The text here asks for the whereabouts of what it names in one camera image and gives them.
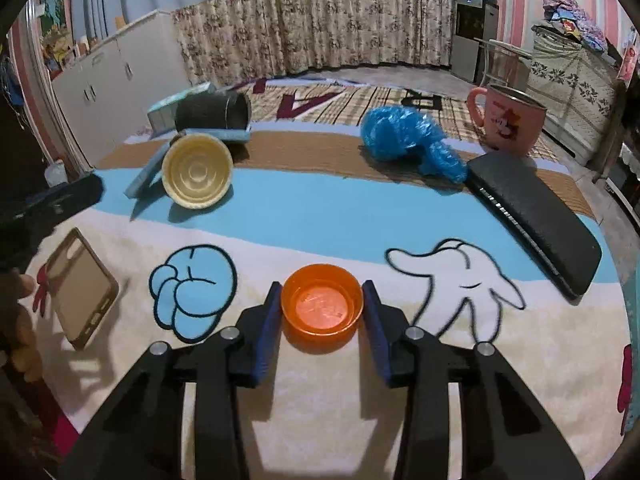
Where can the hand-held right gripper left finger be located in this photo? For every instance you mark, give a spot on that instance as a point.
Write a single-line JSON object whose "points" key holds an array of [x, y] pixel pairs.
{"points": [[265, 330]]}

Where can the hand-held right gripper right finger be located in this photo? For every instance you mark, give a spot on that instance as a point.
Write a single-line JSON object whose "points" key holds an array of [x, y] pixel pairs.
{"points": [[377, 330]]}

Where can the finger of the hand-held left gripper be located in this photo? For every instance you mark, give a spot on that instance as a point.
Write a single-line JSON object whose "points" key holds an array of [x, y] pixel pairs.
{"points": [[65, 197]]}

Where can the orange plastic bowl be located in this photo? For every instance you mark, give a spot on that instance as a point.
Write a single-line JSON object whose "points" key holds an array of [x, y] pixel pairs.
{"points": [[320, 305]]}

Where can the cream plastic bowl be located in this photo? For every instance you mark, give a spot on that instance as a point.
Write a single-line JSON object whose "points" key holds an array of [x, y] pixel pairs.
{"points": [[197, 172]]}

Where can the black can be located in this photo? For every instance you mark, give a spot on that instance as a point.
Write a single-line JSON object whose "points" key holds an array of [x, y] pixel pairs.
{"points": [[210, 111]]}

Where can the blue plastic bag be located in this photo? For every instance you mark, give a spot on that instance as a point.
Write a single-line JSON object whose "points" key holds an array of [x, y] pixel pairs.
{"points": [[400, 132]]}

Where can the person's left hand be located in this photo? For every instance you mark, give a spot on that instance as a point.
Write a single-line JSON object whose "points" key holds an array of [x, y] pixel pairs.
{"points": [[22, 350]]}

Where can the brown phone case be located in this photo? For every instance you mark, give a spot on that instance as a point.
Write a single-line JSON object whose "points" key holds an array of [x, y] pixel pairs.
{"points": [[80, 285]]}

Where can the striped cartoon printed blanket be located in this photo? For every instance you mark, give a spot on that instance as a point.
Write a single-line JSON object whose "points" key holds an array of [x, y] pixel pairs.
{"points": [[320, 230]]}

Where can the teal tissue box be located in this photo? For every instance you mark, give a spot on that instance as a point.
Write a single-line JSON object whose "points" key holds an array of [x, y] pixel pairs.
{"points": [[162, 110]]}

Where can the white cabinet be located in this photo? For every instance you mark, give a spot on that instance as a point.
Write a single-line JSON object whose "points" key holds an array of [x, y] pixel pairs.
{"points": [[120, 70]]}

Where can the black zip case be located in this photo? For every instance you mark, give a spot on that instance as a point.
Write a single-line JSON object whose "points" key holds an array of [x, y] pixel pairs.
{"points": [[545, 215]]}

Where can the plaid lettered mat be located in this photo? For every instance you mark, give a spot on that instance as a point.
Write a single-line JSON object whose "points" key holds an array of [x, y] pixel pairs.
{"points": [[325, 102]]}

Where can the blue floral curtain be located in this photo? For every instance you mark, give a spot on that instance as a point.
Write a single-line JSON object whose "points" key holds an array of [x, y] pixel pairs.
{"points": [[225, 25], [360, 20]]}

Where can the pink cartoon mug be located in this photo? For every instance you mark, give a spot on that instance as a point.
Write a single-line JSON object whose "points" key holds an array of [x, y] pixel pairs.
{"points": [[507, 120]]}

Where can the grey water dispenser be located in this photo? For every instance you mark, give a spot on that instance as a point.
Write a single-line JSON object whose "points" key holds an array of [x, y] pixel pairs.
{"points": [[470, 40]]}

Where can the cloth-covered cabinet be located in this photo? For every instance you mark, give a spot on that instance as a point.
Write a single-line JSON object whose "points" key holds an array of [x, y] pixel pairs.
{"points": [[570, 85]]}

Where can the pile of clothes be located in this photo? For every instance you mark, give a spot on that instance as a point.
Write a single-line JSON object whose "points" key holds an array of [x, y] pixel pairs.
{"points": [[575, 22]]}

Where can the pink hanging bag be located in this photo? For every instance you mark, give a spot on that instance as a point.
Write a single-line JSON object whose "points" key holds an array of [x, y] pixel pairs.
{"points": [[630, 60]]}

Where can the colourful wall poster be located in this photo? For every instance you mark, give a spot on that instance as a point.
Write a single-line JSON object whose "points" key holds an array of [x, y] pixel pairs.
{"points": [[55, 5]]}

